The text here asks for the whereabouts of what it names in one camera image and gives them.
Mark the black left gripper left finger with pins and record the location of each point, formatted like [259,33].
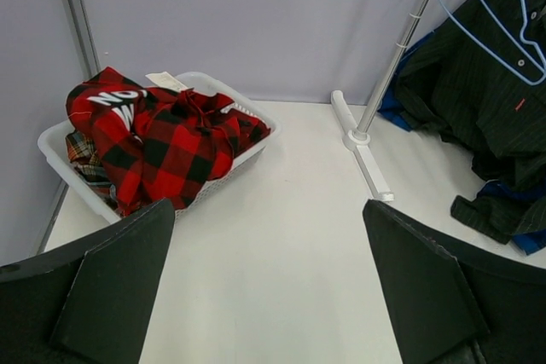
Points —
[90,300]

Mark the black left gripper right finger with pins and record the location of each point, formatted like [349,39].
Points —
[452,302]

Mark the white plastic basket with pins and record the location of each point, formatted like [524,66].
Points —
[52,141]

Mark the blue plaid shirt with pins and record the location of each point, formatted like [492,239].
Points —
[512,210]

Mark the light blue wire hanger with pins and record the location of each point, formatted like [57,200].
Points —
[471,22]

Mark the dark grey striped shirt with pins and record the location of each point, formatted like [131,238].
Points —
[482,95]

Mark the brown multicolour plaid shirt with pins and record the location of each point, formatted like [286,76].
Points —
[83,156]

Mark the metal clothes rack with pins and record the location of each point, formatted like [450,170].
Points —
[356,136]

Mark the red black checked shirt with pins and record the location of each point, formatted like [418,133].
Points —
[155,143]

